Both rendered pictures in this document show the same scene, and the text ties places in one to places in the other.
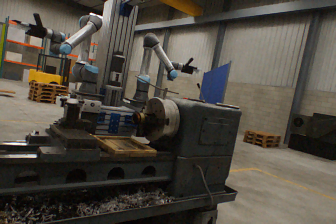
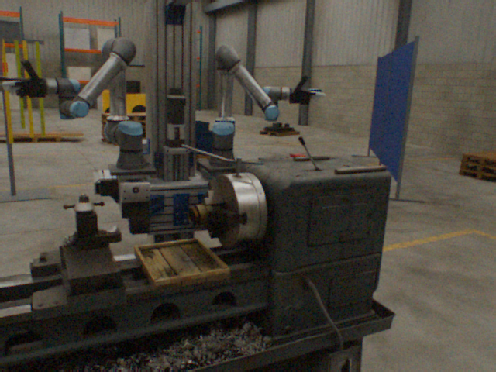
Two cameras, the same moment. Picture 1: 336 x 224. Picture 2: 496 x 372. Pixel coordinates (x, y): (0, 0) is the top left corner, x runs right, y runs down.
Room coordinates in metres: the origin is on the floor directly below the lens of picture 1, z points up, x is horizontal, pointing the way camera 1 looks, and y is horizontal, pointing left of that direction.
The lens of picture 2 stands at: (0.15, -0.33, 1.61)
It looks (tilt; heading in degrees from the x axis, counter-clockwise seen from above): 13 degrees down; 11
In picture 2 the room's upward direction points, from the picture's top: 2 degrees clockwise
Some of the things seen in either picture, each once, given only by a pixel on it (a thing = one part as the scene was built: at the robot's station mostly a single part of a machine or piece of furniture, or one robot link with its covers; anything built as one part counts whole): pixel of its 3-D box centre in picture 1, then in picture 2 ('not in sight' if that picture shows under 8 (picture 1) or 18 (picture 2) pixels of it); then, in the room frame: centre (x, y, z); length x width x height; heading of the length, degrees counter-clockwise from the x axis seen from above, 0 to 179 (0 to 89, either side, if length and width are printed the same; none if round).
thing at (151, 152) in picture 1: (123, 145); (179, 260); (1.68, 0.25, 0.89); 0.36 x 0.30 x 0.04; 38
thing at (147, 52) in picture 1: (146, 62); (225, 95); (2.54, 0.29, 1.54); 0.15 x 0.12 x 0.55; 11
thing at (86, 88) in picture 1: (88, 86); (131, 157); (2.14, 0.69, 1.21); 0.15 x 0.15 x 0.10
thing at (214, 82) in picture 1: (207, 102); (386, 113); (8.62, -1.28, 1.18); 4.12 x 0.80 x 2.35; 2
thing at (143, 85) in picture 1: (143, 83); (223, 134); (2.41, 0.27, 1.33); 0.13 x 0.12 x 0.14; 11
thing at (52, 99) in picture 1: (49, 93); (130, 128); (10.25, 4.83, 0.36); 1.26 x 0.86 x 0.73; 142
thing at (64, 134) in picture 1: (70, 133); (87, 257); (1.48, 0.54, 0.95); 0.43 x 0.17 x 0.05; 38
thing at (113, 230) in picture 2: (73, 123); (93, 239); (1.55, 0.55, 0.99); 0.20 x 0.10 x 0.05; 128
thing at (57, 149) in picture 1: (61, 142); (75, 273); (1.44, 0.57, 0.90); 0.47 x 0.30 x 0.06; 38
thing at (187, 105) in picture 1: (195, 125); (310, 205); (2.09, -0.25, 1.06); 0.59 x 0.48 x 0.39; 128
